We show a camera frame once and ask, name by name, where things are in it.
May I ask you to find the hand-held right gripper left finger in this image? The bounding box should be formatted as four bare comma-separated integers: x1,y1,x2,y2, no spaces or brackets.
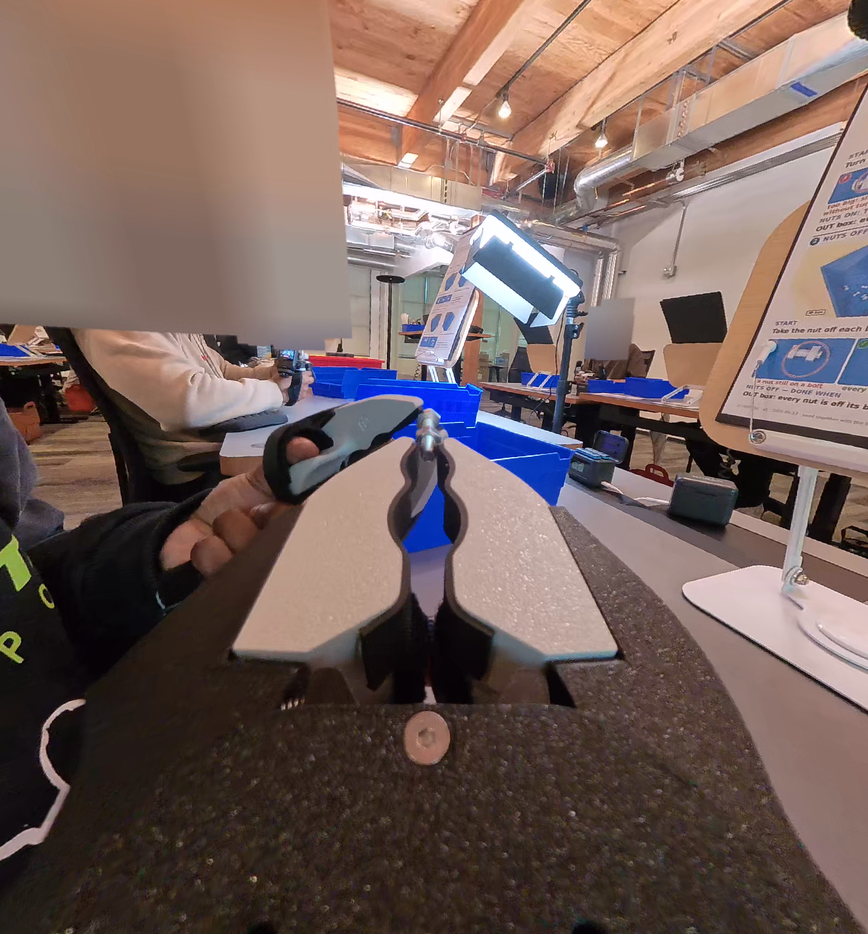
231,436,418,690

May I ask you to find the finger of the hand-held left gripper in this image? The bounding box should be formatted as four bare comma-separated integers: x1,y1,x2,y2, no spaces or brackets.
324,395,426,469
407,460,440,517

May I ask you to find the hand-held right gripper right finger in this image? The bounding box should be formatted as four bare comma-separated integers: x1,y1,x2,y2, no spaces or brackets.
438,438,619,690

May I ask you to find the blue plastic bin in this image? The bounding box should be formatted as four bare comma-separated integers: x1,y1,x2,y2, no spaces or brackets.
310,365,398,398
354,379,484,428
393,419,577,553

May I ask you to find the person's left forearm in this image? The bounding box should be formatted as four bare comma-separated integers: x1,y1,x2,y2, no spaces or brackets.
29,489,212,672

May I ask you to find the person's left hand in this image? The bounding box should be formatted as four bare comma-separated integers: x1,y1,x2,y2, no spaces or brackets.
160,436,319,579

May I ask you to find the black honeycomb cushion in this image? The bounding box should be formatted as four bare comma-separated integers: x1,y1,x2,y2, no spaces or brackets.
211,411,289,433

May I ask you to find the black floor lamp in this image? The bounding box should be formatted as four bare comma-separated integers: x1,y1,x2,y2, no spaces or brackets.
379,275,406,362

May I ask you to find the dark charger case with batteries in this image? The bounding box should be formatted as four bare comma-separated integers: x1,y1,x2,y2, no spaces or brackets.
568,431,630,488

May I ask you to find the wood-edged instruction board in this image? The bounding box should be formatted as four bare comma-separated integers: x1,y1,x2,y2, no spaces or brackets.
698,22,868,483
415,233,482,366

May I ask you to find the black mesh office chair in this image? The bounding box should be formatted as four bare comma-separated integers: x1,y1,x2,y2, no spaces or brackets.
43,328,223,504

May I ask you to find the black light stand pole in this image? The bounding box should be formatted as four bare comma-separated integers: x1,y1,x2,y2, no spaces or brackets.
550,292,588,435

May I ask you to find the grey teal case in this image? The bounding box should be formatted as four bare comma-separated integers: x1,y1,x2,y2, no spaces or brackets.
669,474,740,528

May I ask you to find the wooden top desk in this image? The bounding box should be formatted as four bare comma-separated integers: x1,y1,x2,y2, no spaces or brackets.
478,381,701,439

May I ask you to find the studio light panel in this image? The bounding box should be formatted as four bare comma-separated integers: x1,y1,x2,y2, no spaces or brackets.
463,212,584,327

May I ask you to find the long blue bin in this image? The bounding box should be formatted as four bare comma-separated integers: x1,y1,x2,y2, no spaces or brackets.
587,377,690,400

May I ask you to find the plywood board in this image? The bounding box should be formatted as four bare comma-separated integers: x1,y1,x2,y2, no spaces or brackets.
663,343,723,388

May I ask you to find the black hoodie with green print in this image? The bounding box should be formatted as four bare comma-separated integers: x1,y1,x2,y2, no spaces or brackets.
0,350,92,934

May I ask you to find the white cable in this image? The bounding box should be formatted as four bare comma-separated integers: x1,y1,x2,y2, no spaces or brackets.
602,482,672,509

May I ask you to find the black wall panel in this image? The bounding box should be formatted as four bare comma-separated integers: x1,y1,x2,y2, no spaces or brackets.
660,292,728,345

